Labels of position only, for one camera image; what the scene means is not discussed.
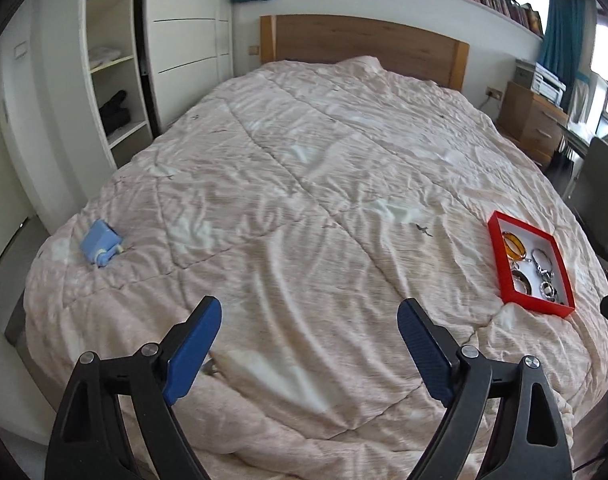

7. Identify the amber resin bangle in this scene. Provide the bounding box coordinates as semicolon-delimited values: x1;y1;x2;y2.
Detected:
501;232;527;262

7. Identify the thin dark metal bangle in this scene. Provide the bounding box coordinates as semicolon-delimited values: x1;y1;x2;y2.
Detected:
532;247;553;283

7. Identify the red jewelry box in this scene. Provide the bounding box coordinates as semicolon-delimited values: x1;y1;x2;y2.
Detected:
487;210;575;318

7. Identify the dark brown bangle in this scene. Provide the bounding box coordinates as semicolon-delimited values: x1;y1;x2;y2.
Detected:
511;270;532;296

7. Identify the dark desk chair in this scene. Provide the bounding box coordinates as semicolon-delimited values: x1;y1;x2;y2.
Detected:
568;138;608;277

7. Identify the blue small device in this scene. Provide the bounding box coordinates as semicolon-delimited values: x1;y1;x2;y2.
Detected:
80;220;124;268

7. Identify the wooden dresser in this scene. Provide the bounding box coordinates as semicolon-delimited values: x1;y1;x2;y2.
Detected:
496;81;567;170

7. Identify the white printer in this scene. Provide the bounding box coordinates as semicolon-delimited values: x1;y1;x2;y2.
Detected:
513;60;566;107

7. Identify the teal curtain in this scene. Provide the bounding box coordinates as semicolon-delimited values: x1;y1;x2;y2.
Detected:
538;0;593;112

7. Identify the wooden headboard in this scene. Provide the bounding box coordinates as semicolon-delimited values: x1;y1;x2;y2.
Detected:
259;14;470;91

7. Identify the pink quilted bedspread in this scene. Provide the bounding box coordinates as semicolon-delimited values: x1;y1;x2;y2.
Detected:
24;56;608;479

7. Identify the open white shelf unit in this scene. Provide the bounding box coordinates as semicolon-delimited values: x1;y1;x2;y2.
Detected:
83;0;152;167

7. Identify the white wardrobe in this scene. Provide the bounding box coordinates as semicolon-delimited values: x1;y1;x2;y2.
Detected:
144;0;233;131

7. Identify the dark bead bracelet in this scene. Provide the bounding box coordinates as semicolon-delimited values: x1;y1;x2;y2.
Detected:
539;282;565;305

